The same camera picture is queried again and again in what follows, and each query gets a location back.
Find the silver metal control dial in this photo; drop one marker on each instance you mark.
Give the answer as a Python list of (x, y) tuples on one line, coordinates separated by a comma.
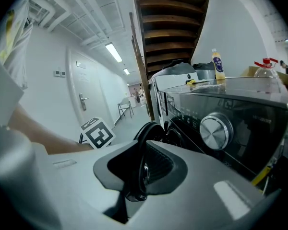
[(214, 131)]

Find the white room door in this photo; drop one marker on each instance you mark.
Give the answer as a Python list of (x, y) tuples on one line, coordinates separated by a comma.
[(91, 87)]

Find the cardboard box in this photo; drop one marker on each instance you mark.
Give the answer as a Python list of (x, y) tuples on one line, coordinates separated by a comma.
[(248, 72)]

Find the person's left forearm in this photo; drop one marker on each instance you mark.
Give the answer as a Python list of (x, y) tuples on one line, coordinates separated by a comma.
[(50, 138)]

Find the clear jug with red cap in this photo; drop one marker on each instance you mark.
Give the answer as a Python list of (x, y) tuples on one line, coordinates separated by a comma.
[(266, 72)]

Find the white counter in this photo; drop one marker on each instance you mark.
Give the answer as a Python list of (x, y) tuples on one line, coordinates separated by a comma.
[(132, 100)]

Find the grey plastic appliance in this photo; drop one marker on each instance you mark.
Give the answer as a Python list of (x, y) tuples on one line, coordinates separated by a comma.
[(205, 72)]

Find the white and grey service robot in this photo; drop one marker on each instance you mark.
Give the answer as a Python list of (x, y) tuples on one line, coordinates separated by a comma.
[(172, 78)]

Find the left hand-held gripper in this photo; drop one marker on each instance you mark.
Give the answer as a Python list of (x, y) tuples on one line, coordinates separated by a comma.
[(98, 134)]

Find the person's white shirt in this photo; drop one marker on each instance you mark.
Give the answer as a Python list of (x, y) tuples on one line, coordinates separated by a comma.
[(14, 44)]

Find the yellow cloth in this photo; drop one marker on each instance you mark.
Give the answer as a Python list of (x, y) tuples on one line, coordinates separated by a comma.
[(190, 82)]

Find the dark round washing machine door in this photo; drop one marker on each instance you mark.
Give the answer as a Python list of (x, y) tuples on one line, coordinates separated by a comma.
[(145, 133)]

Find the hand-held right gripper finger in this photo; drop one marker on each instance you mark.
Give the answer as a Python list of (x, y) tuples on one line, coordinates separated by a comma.
[(194, 195)]

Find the grey folding chair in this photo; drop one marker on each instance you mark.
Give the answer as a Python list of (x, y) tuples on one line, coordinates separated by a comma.
[(124, 104)]

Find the wooden staircase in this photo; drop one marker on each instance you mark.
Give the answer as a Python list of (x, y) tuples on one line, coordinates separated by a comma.
[(172, 27)]

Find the yellow drink bottle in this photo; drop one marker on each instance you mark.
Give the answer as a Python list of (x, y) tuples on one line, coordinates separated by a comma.
[(218, 65)]

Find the dark grey washing machine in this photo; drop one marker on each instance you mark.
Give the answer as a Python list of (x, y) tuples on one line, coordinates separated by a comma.
[(242, 104)]

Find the white wall switches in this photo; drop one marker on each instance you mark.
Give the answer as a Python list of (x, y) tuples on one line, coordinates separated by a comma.
[(59, 73)]

